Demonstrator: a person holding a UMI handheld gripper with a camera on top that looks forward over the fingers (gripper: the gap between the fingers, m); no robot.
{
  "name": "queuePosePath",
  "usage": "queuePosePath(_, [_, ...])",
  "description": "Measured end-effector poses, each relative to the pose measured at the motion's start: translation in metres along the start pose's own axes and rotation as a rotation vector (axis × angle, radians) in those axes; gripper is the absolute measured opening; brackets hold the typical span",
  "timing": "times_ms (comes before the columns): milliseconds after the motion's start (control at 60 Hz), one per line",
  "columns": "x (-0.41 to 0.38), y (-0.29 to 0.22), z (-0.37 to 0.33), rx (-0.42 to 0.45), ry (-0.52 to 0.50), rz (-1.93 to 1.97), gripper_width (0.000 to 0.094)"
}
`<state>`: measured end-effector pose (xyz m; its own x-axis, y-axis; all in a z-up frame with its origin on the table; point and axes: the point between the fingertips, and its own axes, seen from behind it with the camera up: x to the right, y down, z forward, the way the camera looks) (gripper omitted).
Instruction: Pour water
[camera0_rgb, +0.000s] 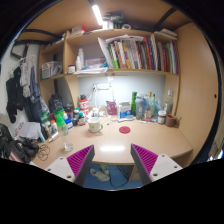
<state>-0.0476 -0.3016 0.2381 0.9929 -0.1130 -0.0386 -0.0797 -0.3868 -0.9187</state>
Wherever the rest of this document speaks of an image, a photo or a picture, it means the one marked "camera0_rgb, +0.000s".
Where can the tall green bottle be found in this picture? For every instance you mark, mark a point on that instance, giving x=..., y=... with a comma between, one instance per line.
x=133, y=103

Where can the round red coaster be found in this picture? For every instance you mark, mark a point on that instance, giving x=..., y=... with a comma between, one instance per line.
x=124, y=129

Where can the white lotion bottle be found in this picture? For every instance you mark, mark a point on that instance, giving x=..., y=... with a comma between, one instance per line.
x=81, y=56

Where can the fluorescent tube light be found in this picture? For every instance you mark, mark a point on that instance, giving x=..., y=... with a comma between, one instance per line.
x=97, y=14

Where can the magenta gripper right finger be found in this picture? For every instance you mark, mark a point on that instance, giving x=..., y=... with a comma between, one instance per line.
x=152, y=167

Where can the grey slippers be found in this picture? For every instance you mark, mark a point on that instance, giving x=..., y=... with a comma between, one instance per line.
x=102, y=175

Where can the red white canister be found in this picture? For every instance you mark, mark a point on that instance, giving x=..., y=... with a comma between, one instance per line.
x=83, y=104

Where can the black bag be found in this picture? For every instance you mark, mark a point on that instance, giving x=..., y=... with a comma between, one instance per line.
x=15, y=150

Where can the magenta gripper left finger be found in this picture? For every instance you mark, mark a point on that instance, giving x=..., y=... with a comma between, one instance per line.
x=75, y=167

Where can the white green ceramic mug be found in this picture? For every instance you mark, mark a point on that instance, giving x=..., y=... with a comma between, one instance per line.
x=95, y=125

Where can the row of books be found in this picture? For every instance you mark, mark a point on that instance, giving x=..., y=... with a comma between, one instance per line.
x=155, y=52

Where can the brown ceramic mug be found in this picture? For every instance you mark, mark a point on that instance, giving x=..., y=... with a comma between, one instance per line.
x=172, y=121

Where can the wooden shelf unit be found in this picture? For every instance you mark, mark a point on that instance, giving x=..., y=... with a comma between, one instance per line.
x=69, y=49

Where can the hanging dark clothes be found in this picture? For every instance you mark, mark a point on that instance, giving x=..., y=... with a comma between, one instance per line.
x=23, y=93

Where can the white power strip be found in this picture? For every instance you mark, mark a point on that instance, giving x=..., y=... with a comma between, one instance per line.
x=103, y=86

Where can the clear bottle green cap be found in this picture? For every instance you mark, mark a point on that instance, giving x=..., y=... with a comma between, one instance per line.
x=62, y=127

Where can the white lidded jar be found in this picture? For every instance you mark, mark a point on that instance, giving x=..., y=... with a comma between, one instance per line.
x=161, y=117

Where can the grey shaker bottle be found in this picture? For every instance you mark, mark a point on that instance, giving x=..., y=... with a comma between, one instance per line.
x=139, y=107

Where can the small clear glass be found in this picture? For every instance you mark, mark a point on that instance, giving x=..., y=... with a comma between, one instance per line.
x=68, y=146

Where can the white blue carton box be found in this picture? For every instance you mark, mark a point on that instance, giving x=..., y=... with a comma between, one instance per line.
x=124, y=109

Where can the magenta snack pouch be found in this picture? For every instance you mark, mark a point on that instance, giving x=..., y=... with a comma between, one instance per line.
x=111, y=107

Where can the clear plastic storage box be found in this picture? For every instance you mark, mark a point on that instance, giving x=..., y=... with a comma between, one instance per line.
x=50, y=69

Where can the stack of white papers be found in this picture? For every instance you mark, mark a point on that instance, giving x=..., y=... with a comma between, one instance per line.
x=30, y=130

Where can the clear plastic bottle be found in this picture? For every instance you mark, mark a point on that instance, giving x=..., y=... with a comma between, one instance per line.
x=168, y=103

